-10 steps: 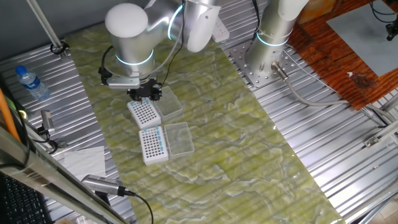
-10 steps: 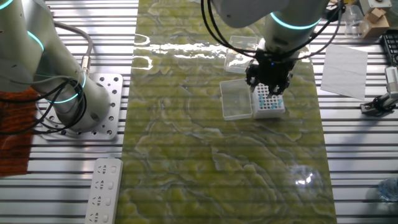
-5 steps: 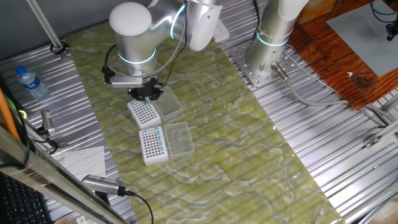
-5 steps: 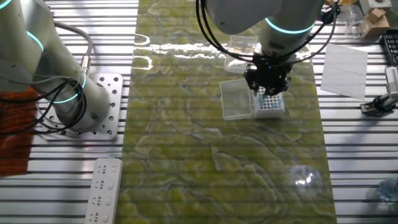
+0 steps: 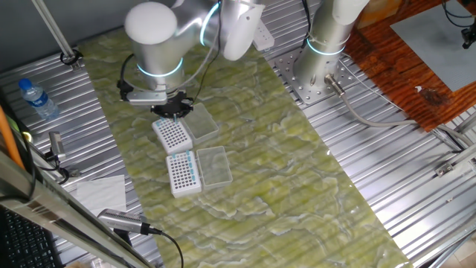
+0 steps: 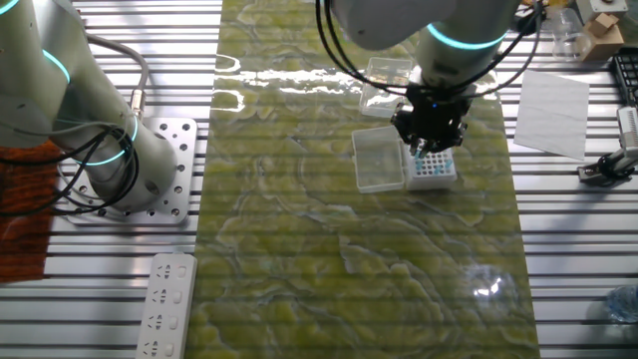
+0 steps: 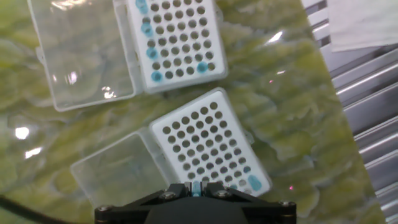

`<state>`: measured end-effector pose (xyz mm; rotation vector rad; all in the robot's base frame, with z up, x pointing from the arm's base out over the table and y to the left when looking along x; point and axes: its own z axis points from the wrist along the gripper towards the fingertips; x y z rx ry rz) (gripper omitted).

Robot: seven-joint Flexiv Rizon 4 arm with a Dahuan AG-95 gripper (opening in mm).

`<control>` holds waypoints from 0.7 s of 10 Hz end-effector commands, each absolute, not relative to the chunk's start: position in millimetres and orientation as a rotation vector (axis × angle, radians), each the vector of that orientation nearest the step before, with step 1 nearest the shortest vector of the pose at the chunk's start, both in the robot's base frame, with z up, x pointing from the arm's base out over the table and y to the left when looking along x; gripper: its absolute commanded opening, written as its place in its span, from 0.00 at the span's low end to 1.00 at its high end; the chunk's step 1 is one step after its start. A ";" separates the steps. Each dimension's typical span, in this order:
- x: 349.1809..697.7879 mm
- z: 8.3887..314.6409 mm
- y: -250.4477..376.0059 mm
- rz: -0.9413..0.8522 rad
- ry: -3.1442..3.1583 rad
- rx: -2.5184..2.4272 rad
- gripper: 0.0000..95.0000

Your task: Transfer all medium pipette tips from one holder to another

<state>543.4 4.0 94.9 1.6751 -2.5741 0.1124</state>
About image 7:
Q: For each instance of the white pipette tip rack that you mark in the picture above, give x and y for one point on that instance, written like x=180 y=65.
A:
x=186 y=81
x=202 y=137

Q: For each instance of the green marble pattern mat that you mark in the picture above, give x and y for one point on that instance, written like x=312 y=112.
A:
x=280 y=124

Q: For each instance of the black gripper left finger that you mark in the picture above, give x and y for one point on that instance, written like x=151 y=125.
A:
x=124 y=211

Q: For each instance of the clear plastic box lid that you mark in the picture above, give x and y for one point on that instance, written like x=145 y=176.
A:
x=124 y=171
x=84 y=56

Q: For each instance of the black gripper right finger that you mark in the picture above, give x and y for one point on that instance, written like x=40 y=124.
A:
x=270 y=211

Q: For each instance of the white paper sheet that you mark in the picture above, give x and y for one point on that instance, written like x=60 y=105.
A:
x=363 y=21

